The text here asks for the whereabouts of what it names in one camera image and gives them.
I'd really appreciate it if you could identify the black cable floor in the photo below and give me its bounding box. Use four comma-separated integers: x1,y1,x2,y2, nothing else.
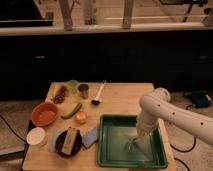
169,134,197,171
0,114,28,144

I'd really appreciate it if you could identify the green cup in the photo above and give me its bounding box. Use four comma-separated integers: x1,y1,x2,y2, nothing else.
67,80,78,94

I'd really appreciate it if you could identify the metal cup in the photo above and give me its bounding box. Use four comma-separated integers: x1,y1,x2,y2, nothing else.
78,84,89,99

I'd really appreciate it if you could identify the bunch of dark grapes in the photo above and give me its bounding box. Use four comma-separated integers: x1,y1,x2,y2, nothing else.
53,86,67,104

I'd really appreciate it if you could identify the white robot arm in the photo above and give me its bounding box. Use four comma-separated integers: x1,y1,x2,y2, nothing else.
136,88,213,146

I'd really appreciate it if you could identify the dark round plate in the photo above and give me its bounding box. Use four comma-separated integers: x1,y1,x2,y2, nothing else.
55,131,82,158

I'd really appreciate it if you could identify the dark blue object floor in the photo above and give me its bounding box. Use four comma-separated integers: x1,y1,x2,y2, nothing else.
190,92,211,108

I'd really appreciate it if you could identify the wooden block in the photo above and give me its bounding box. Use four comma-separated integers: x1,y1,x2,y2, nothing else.
62,127,78,155

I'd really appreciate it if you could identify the orange bowl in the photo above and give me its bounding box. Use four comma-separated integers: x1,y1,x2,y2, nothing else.
31,102,58,127

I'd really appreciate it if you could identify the green plastic tray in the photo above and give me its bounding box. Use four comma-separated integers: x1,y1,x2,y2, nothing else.
97,114,168,169

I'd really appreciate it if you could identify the black cable right floor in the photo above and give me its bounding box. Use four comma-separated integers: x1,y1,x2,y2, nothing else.
169,134,197,171

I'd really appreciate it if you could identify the black cable left floor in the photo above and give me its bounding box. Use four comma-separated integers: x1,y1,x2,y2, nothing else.
0,114,28,144

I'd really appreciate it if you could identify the yellow onion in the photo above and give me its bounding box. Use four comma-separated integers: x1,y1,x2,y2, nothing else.
75,111,87,124

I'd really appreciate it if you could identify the green cucumber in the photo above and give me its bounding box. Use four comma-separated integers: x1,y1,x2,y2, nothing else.
61,103,82,119

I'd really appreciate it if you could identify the light blue cloth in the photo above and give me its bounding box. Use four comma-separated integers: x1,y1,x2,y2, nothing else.
48,128,65,153

